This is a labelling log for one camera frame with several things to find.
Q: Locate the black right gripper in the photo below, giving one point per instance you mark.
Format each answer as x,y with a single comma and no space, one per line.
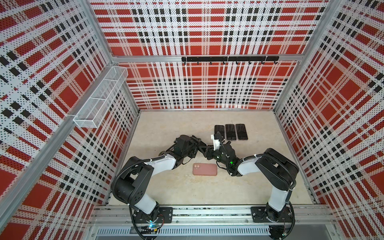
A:
209,149

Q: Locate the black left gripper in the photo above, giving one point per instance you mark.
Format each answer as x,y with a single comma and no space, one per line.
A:
192,157

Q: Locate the black phone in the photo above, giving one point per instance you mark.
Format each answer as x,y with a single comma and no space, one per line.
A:
241,132
220,129
230,130

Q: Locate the pink phone case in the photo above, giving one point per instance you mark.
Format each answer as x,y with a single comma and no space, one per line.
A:
201,169

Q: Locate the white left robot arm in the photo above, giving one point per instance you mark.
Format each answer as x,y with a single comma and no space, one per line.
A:
131,183

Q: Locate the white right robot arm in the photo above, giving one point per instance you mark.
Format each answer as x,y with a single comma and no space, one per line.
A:
276,168

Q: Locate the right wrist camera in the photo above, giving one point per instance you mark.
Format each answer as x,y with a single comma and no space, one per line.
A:
218,142

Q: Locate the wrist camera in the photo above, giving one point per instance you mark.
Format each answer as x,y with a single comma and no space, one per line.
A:
218,142
178,149

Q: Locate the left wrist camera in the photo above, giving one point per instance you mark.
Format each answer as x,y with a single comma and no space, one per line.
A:
178,149

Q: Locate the white wire mesh basket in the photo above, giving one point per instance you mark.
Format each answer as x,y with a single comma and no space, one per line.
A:
97,105

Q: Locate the black hook rail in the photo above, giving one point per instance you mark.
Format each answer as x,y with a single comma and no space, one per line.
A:
226,59

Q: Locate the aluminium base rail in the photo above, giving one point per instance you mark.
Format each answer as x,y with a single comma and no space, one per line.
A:
228,222

